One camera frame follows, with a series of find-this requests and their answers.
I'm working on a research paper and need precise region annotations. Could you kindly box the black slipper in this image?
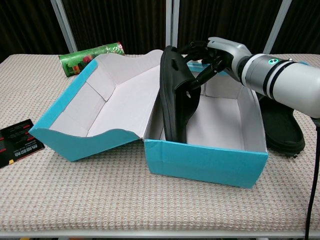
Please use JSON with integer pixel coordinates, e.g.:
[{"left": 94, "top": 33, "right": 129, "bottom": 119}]
[
  {"left": 159, "top": 45, "right": 201, "bottom": 144},
  {"left": 258, "top": 96, "right": 306, "bottom": 159}
]

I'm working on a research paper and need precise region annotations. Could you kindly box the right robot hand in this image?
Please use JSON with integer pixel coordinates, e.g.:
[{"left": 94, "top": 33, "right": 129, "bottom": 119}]
[{"left": 174, "top": 36, "right": 252, "bottom": 88}]

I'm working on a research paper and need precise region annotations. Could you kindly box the black pleated curtain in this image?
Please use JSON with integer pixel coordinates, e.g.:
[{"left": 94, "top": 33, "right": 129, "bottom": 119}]
[
  {"left": 176, "top": 0, "right": 281, "bottom": 55},
  {"left": 0, "top": 0, "right": 70, "bottom": 63},
  {"left": 61, "top": 0, "right": 171, "bottom": 55},
  {"left": 272, "top": 0, "right": 320, "bottom": 55}
]

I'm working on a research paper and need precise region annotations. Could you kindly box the blue and white shoebox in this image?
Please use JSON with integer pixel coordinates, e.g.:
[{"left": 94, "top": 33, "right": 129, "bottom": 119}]
[{"left": 28, "top": 49, "right": 269, "bottom": 189}]

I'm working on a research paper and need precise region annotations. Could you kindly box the black hanging arm cable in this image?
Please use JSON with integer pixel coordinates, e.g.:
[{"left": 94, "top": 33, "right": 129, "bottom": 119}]
[{"left": 304, "top": 116, "right": 320, "bottom": 240}]

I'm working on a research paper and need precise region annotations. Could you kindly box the green snack canister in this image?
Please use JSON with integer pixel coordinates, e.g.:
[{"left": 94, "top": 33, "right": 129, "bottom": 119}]
[{"left": 58, "top": 41, "right": 125, "bottom": 77}]

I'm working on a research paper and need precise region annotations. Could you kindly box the black card packet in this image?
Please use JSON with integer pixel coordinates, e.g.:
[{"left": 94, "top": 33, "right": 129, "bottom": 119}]
[{"left": 0, "top": 118, "right": 46, "bottom": 169}]

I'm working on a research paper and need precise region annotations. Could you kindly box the grey metal frame post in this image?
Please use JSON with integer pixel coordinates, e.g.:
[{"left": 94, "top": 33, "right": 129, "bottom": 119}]
[
  {"left": 165, "top": 0, "right": 180, "bottom": 55},
  {"left": 264, "top": 0, "right": 292, "bottom": 55},
  {"left": 49, "top": 0, "right": 78, "bottom": 54}
]

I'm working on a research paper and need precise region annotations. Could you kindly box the beige woven table cloth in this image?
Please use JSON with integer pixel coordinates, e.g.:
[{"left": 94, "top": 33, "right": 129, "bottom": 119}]
[{"left": 0, "top": 52, "right": 320, "bottom": 233}]

